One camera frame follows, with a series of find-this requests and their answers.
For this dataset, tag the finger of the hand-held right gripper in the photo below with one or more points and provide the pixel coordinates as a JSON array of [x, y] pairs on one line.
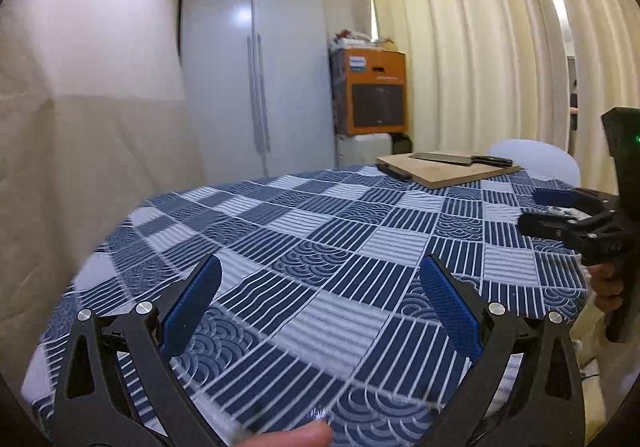
[[545, 226], [555, 196]]

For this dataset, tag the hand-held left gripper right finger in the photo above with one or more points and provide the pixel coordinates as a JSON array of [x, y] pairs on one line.
[[450, 312]]

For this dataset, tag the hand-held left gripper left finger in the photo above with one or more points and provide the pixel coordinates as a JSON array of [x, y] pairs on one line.
[[192, 312]]

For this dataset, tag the person's right hand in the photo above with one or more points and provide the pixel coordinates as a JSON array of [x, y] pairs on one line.
[[605, 287]]

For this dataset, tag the person's left hand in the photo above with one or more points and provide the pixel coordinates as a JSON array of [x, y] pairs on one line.
[[295, 437]]

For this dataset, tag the wooden cutting board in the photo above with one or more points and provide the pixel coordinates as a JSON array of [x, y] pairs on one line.
[[450, 172]]

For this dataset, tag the blue white patterned tablecloth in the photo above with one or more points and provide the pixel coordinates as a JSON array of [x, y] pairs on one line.
[[350, 237]]

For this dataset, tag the small black object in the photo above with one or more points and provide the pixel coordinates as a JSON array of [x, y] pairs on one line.
[[401, 143]]

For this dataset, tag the cream curtain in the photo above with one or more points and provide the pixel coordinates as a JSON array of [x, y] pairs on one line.
[[475, 52]]

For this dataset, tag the white box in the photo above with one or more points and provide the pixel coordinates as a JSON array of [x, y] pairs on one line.
[[362, 149]]

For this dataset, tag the cream backdrop sheet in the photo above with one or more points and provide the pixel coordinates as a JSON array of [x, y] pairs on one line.
[[75, 152]]

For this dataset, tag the orange cardboard box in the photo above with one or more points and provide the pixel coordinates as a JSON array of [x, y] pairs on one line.
[[375, 92]]

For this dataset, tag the clutter pile on box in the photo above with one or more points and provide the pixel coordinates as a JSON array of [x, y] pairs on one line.
[[357, 41]]

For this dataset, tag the white wardrobe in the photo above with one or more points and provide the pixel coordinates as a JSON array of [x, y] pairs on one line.
[[280, 52]]

